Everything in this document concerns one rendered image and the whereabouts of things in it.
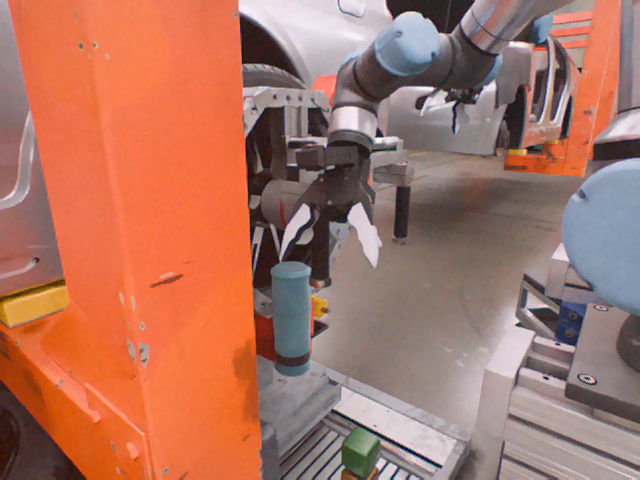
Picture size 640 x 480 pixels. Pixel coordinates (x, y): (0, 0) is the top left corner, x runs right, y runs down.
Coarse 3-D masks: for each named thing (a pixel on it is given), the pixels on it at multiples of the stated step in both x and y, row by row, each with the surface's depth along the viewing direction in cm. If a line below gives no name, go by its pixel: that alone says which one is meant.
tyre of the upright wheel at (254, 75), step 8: (248, 64) 93; (256, 64) 95; (248, 72) 92; (256, 72) 94; (264, 72) 96; (272, 72) 98; (280, 72) 100; (248, 80) 93; (256, 80) 94; (264, 80) 96; (272, 80) 98; (280, 80) 101; (288, 80) 103; (296, 80) 105; (280, 88) 101; (288, 88) 103; (296, 88) 106; (304, 88) 108
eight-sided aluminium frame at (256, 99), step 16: (256, 96) 84; (272, 96) 88; (288, 96) 93; (304, 96) 96; (320, 96) 101; (256, 112) 85; (320, 112) 103; (320, 128) 110; (336, 240) 120; (336, 256) 121; (320, 288) 117; (256, 304) 97
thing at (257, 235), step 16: (256, 128) 126; (256, 144) 101; (256, 160) 102; (256, 176) 103; (272, 176) 110; (256, 208) 111; (256, 224) 107; (272, 224) 111; (256, 240) 108; (272, 240) 113; (256, 256) 109; (272, 256) 127; (288, 256) 125; (304, 256) 123; (256, 272) 121; (256, 288) 108
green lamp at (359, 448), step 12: (360, 432) 54; (348, 444) 52; (360, 444) 52; (372, 444) 52; (348, 456) 53; (360, 456) 51; (372, 456) 52; (348, 468) 53; (360, 468) 52; (372, 468) 53
